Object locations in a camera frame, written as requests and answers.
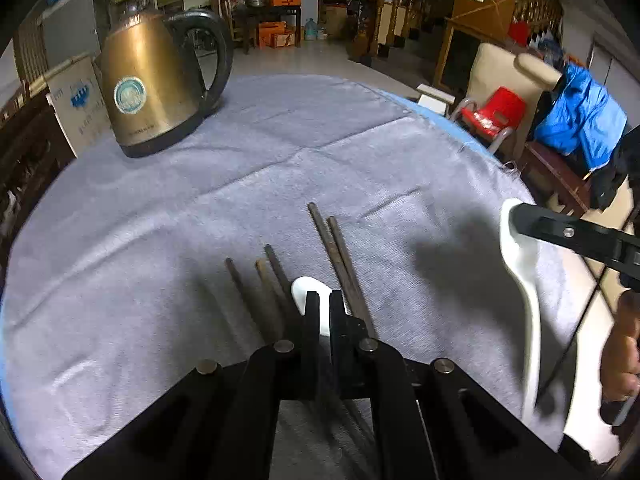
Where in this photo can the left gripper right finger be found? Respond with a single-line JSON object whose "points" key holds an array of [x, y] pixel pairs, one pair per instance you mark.
{"points": [[339, 342]]}

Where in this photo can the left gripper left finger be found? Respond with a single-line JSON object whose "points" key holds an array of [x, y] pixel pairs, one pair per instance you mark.
{"points": [[311, 345]]}

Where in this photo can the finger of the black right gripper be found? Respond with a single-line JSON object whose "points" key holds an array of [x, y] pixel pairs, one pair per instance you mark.
{"points": [[615, 249]]}

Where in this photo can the dark wooden chopstick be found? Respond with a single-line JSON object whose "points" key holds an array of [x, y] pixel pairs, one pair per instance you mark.
{"points": [[334, 257], [293, 317], [364, 312], [258, 305]]}

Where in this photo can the brown wooden chopstick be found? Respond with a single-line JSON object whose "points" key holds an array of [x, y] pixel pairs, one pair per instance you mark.
{"points": [[268, 286]]}

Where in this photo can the right hand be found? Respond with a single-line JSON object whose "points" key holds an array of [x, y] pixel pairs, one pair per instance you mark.
{"points": [[619, 368]]}

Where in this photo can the blue jacket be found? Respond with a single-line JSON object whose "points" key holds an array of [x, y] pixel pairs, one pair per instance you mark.
{"points": [[584, 118]]}

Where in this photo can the red plastic chair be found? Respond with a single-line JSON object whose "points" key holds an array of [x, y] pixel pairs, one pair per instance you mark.
{"points": [[494, 121]]}

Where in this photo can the grey table cloth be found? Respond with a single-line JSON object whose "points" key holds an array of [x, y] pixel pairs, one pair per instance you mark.
{"points": [[127, 352]]}

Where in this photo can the bronze electric kettle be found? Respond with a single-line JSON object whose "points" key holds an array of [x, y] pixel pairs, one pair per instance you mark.
{"points": [[151, 82]]}

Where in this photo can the white cardboard box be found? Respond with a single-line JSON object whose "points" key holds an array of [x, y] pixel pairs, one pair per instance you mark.
{"points": [[75, 94]]}

